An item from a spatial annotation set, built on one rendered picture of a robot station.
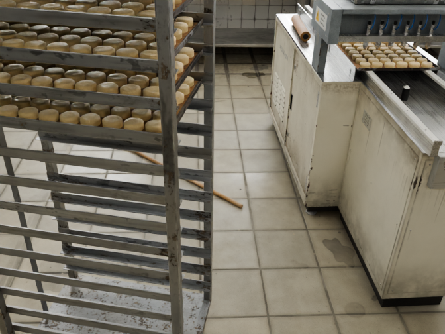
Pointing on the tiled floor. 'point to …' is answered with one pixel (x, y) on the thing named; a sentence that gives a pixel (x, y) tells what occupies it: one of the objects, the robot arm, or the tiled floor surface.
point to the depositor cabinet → (315, 114)
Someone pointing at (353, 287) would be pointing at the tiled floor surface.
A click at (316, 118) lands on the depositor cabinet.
